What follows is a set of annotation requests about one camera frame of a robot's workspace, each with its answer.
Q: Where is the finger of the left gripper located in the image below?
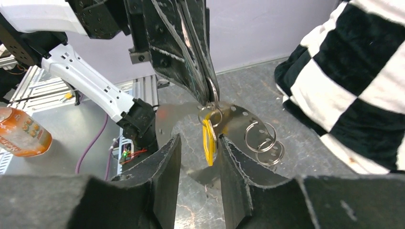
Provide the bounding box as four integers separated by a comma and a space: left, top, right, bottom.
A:
180, 0, 219, 103
142, 0, 209, 105

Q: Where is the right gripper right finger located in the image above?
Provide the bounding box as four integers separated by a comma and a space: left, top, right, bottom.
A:
219, 135, 296, 229

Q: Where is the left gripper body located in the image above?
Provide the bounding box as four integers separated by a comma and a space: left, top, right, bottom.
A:
125, 0, 150, 64

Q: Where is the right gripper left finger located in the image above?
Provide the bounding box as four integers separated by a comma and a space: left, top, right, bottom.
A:
111, 134, 181, 229

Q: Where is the metal key organizer plate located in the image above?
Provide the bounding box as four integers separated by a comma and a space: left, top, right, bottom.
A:
156, 102, 285, 189

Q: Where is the yellow tagged key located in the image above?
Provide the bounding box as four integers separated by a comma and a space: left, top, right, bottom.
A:
198, 106, 223, 167

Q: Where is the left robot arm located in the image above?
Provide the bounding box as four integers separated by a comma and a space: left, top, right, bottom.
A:
0, 0, 220, 153

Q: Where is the black white checkered blanket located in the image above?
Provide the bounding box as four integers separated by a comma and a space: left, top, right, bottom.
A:
274, 0, 405, 174

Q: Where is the orange drink bottle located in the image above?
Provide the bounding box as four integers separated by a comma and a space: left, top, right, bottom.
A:
0, 107, 53, 157

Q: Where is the white slotted cable duct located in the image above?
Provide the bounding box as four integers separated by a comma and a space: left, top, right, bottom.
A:
0, 149, 13, 175

